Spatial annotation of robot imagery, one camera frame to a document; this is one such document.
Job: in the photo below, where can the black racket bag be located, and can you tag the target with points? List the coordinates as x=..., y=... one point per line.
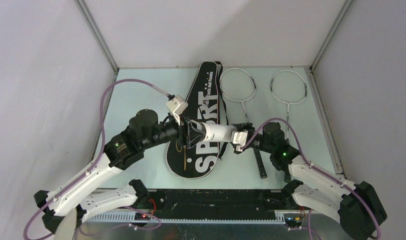
x=204, y=100

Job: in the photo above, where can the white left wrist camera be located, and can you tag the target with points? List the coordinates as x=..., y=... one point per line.
x=176, y=106

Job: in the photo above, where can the white shuttlecock tube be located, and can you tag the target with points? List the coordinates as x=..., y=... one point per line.
x=218, y=132

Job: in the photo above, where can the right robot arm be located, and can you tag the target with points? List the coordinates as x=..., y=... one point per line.
x=355, y=206

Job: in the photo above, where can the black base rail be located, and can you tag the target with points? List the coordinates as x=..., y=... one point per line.
x=217, y=204

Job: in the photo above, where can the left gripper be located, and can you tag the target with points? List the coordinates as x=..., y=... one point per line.
x=182, y=132

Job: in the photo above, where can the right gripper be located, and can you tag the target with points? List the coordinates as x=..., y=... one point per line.
x=247, y=126

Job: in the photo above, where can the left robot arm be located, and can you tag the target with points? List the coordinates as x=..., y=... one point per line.
x=143, y=132

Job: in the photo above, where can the white racket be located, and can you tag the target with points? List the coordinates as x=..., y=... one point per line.
x=288, y=87
x=237, y=86

